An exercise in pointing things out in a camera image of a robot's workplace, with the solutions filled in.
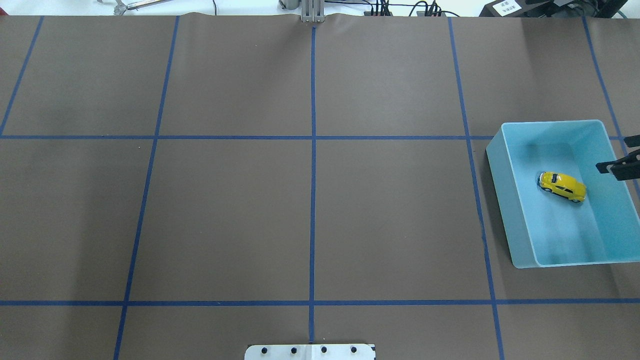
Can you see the light blue plastic bin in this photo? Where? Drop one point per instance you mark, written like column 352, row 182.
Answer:
column 557, row 209

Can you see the yellow beetle toy car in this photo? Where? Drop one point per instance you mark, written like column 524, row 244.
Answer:
column 563, row 185

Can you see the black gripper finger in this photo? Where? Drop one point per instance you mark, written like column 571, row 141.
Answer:
column 623, row 169
column 632, row 141

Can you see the aluminium frame post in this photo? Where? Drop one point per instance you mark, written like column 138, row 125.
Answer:
column 312, row 11

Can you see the black box with label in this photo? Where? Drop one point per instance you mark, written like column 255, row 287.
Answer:
column 506, row 9

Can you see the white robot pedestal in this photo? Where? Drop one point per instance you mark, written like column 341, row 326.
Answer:
column 338, row 351

